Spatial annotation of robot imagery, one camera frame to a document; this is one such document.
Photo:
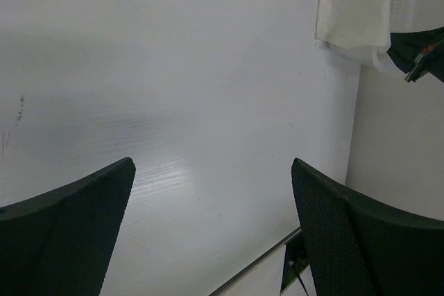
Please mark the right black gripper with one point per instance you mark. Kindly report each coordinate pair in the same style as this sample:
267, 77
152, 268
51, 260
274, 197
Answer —
417, 54

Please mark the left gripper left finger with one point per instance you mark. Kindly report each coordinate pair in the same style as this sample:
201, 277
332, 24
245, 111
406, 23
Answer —
61, 242

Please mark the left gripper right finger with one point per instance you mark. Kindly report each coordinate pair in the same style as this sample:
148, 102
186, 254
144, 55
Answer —
357, 245

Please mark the white cloth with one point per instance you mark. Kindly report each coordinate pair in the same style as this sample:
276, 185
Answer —
355, 28

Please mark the aluminium table edge rail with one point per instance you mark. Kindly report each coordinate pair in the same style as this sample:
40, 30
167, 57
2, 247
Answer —
241, 274

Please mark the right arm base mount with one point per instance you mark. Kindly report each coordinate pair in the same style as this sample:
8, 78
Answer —
297, 278

